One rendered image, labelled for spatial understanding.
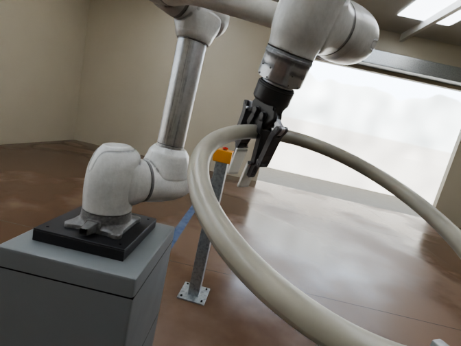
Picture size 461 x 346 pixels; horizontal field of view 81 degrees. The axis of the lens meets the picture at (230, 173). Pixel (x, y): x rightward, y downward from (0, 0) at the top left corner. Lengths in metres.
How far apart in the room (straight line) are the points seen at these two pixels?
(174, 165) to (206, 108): 5.84
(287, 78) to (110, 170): 0.60
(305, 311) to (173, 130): 0.81
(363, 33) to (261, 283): 0.50
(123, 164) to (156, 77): 6.32
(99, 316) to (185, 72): 0.78
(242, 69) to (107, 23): 3.39
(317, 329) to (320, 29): 0.42
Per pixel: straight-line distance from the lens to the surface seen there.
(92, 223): 0.93
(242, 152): 0.63
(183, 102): 0.98
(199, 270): 2.03
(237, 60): 6.89
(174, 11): 0.98
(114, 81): 7.54
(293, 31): 0.50
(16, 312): 1.05
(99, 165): 0.90
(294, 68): 0.51
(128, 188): 0.92
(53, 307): 0.98
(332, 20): 0.52
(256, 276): 0.26
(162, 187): 0.98
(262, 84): 0.53
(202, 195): 0.31
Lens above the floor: 1.26
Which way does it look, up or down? 10 degrees down
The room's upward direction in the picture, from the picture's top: 13 degrees clockwise
